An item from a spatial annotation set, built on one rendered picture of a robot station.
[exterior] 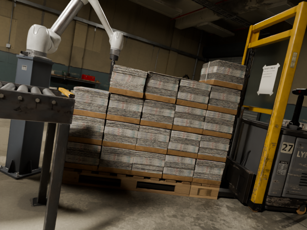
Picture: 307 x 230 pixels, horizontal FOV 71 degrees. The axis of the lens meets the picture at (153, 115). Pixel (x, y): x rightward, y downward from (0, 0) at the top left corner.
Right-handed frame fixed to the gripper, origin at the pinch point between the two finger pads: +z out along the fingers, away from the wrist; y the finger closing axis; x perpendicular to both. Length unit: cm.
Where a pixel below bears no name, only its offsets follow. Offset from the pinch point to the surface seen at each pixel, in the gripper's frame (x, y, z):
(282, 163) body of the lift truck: -166, -33, 43
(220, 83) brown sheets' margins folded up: -97, -18, -16
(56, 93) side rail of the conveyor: 29, -52, 19
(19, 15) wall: 338, 565, -144
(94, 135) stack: 3, -18, 51
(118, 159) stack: -21, -18, 68
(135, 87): -22.8, -20.4, 3.6
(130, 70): -16.0, -20.8, -9.1
